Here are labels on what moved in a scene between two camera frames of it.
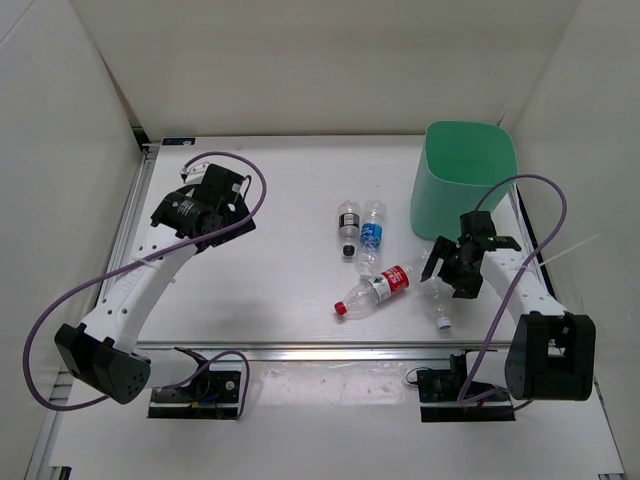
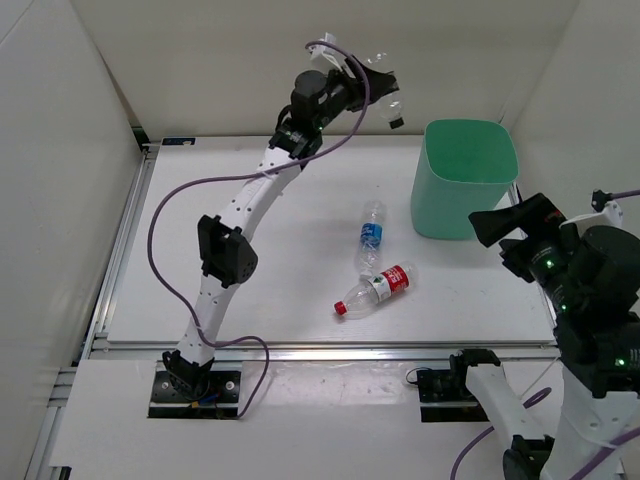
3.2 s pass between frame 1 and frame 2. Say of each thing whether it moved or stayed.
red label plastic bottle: stayed
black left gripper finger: moved
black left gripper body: moved
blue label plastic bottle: stayed
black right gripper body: moved
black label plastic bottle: moved
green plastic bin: stayed
